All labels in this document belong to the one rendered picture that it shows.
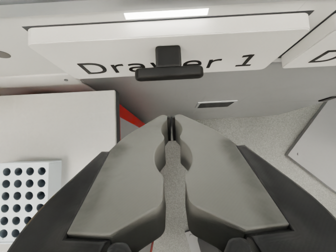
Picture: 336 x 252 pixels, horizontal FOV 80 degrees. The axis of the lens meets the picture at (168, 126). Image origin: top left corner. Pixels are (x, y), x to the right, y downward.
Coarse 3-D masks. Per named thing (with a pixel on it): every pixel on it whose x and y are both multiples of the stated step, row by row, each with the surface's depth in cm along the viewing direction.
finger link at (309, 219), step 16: (256, 160) 8; (272, 176) 7; (272, 192) 7; (288, 192) 7; (304, 192) 7; (288, 208) 6; (304, 208) 6; (320, 208) 6; (288, 224) 6; (304, 224) 6; (320, 224) 6; (256, 240) 5; (272, 240) 5; (288, 240) 5; (304, 240) 5; (320, 240) 5
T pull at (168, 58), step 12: (156, 48) 22; (168, 48) 22; (156, 60) 22; (168, 60) 22; (180, 60) 22; (144, 72) 22; (156, 72) 21; (168, 72) 21; (180, 72) 21; (192, 72) 21
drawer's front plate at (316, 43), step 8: (320, 24) 22; (328, 24) 21; (312, 32) 24; (320, 32) 22; (328, 32) 21; (304, 40) 25; (312, 40) 24; (320, 40) 23; (328, 40) 23; (296, 48) 27; (304, 48) 25; (312, 48) 24; (320, 48) 25; (328, 48) 25; (288, 56) 29; (296, 56) 27; (304, 56) 27; (312, 56) 27; (328, 56) 27; (288, 64) 29; (296, 64) 30; (304, 64) 30; (312, 64) 30; (320, 64) 30; (328, 64) 30
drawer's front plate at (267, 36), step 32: (32, 32) 20; (64, 32) 20; (96, 32) 20; (128, 32) 20; (160, 32) 20; (192, 32) 20; (224, 32) 20; (256, 32) 20; (288, 32) 21; (64, 64) 26; (224, 64) 28; (256, 64) 29
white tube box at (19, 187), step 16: (48, 160) 35; (0, 176) 32; (16, 176) 32; (32, 176) 32; (48, 176) 32; (0, 192) 32; (16, 192) 33; (32, 192) 32; (48, 192) 32; (0, 208) 32; (16, 208) 33; (32, 208) 32; (0, 224) 32; (16, 224) 32; (0, 240) 31
